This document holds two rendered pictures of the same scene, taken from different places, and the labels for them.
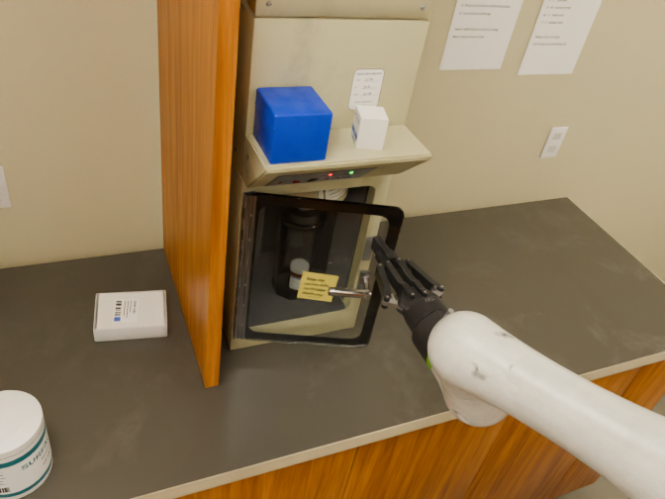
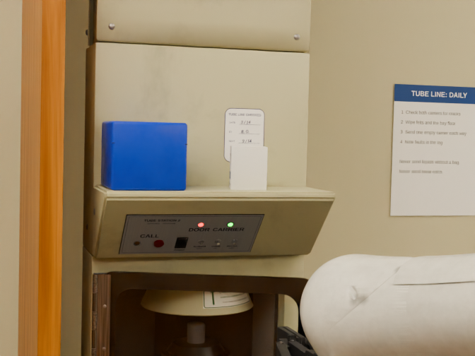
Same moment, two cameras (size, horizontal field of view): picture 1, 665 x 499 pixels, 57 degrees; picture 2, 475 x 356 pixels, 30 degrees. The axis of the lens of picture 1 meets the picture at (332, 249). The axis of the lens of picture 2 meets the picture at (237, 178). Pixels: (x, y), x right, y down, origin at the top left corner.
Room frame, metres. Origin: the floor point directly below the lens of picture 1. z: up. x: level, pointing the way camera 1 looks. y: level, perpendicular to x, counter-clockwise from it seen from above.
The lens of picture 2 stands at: (-0.22, -0.28, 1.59)
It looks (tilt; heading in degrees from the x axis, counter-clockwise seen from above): 3 degrees down; 13
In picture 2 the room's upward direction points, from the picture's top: 1 degrees clockwise
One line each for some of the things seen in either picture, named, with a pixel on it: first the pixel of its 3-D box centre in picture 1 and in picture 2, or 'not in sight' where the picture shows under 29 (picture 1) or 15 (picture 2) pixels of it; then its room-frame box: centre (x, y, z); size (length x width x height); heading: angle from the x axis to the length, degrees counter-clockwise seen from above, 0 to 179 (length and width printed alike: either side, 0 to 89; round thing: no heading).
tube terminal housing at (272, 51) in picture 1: (295, 175); (181, 296); (1.13, 0.11, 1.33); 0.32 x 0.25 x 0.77; 119
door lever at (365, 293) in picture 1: (349, 287); not in sight; (0.95, -0.05, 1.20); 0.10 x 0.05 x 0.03; 99
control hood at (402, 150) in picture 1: (336, 167); (213, 224); (0.97, 0.02, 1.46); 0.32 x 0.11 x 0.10; 119
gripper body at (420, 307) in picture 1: (421, 307); not in sight; (0.81, -0.18, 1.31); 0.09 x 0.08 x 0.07; 29
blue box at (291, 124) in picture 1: (291, 124); (143, 155); (0.92, 0.11, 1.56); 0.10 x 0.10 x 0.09; 29
